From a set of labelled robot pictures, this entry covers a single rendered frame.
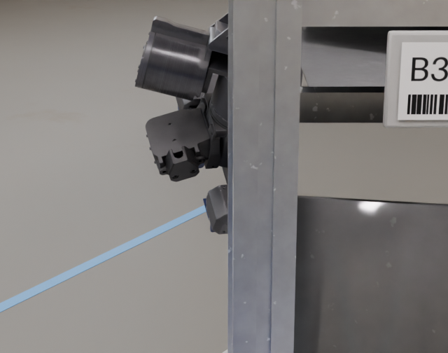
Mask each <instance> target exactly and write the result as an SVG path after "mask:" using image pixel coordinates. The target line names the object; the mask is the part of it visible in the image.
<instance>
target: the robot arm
mask: <svg viewBox="0 0 448 353"><path fill-rule="evenodd" d="M148 35H149V38H148V41H147V42H146V44H145V45H144V46H143V54H142V57H141V62H140V64H139V66H138V71H137V72H138V74H137V78H136V79H135V87H138V88H143V89H146V90H151V91H154V92H159V93H162V94H166V95H171V96H174V97H176V101H177V104H178V111H174V112H171V113H167V114H164V115H161V116H157V117H154V118H151V119H150V120H148V122H147V123H146V133H147V134H146V137H148V140H149V143H150V147H149V149H150V150H151V151H152V153H153V157H154V159H155V161H154V163H155V164H156V165H157V168H158V170H159V173H160V174H161V175H166V174H168V175H169V178H170V180H171V181H175V182H177V181H182V180H184V179H189V178H191V177H196V176H197V175H198V174H199V172H200V170H199V168H203V166H205V168H206V169H213V168H218V166H221V167H222V168H223V173H224V176H225V180H226V183H227V185H219V186H217V187H215V188H213V189H211V190H210V191H209V192H208V193H207V196H206V198H203V201H204V206H205V209H206V213H207V216H208V219H209V220H210V231H211V232H216V233H218V234H219V235H222V234H227V233H228V13H226V14H225V15H224V16H223V17H222V18H220V19H219V20H217V21H216V22H215V23H214V24H212V25H211V26H210V27H209V30H208V31H206V30H203V29H198V28H194V27H189V26H187V25H182V24H179V23H176V22H173V21H172V20H170V19H167V18H163V17H160V16H157V15H156V16H155V17H154V18H153V23H152V26H151V30H150V32H149V33H148Z"/></svg>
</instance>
